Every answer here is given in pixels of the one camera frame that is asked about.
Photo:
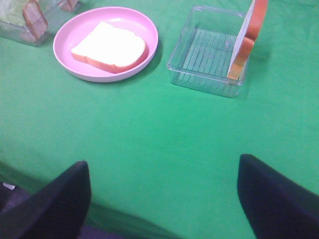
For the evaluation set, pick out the pink round plate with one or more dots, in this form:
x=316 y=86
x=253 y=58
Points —
x=74 y=30

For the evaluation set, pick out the green lettuce leaf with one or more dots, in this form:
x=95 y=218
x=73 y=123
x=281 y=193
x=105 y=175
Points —
x=11 y=11

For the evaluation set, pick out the green tablecloth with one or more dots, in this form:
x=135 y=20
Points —
x=164 y=159

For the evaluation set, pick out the toast slice with red crust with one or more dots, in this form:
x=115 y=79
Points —
x=111 y=49

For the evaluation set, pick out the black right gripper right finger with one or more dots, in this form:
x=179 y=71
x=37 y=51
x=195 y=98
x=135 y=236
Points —
x=275 y=206

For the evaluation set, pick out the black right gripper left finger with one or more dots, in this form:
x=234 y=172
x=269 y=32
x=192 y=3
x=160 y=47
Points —
x=57 y=211

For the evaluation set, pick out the clear right plastic tray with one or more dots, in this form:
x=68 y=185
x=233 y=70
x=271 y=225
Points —
x=202 y=54

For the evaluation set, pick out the bacon strip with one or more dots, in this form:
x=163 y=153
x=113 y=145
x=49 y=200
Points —
x=68 y=5
x=34 y=19

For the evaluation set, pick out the clear left plastic tray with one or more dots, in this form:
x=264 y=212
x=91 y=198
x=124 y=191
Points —
x=54 y=15

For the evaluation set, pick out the clear plastic tray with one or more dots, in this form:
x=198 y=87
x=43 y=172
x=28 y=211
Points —
x=202 y=54
x=54 y=15

